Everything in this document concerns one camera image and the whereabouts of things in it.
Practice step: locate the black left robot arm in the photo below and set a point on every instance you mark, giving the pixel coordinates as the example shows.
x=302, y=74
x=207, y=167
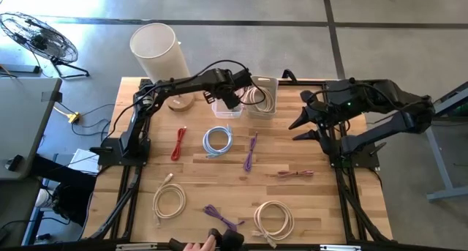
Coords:
x=135, y=134

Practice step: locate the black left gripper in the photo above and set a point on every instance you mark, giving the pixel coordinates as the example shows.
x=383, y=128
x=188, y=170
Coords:
x=234, y=88

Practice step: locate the clear plastic bin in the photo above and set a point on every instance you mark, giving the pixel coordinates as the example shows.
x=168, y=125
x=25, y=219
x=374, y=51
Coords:
x=226, y=113

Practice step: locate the black clamp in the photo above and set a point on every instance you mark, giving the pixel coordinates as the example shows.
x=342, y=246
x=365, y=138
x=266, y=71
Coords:
x=290, y=75

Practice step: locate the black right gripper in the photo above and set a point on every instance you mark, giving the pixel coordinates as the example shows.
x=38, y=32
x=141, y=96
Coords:
x=323, y=112

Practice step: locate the small black device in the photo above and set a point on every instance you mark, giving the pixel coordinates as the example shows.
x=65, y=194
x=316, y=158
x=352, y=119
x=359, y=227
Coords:
x=15, y=163

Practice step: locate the white cylinder shade table lamp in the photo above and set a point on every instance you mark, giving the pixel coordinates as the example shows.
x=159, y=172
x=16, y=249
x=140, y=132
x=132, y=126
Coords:
x=157, y=53

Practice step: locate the white paper sheet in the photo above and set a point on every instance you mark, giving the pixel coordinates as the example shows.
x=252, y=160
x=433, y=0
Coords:
x=82, y=159

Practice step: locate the yellow power plug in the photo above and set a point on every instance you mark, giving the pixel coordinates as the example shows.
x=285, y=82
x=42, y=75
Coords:
x=74, y=117

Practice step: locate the black aluminium table frame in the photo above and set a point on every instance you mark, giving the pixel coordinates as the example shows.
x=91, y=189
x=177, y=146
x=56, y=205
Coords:
x=303, y=83

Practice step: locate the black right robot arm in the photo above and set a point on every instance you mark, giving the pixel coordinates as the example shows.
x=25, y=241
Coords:
x=384, y=93

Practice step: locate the grey side table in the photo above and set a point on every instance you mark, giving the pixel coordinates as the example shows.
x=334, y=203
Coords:
x=22, y=126

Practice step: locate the white metal bracket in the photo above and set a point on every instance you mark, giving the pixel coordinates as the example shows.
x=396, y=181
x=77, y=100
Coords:
x=340, y=247
x=135, y=247

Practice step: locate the black handheld object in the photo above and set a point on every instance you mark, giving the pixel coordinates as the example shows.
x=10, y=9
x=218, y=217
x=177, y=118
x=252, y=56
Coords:
x=232, y=240

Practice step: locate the grey plastic bin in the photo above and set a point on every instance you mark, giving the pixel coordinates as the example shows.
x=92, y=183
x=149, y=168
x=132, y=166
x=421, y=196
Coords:
x=270, y=82

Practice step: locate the person's hand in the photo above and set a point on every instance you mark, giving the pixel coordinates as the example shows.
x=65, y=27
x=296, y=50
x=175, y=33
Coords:
x=199, y=246

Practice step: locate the black floor fan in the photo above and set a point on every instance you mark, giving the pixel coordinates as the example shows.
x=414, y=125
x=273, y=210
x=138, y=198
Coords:
x=40, y=39

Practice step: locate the grey metal table frame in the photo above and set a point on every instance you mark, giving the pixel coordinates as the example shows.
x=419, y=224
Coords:
x=438, y=159

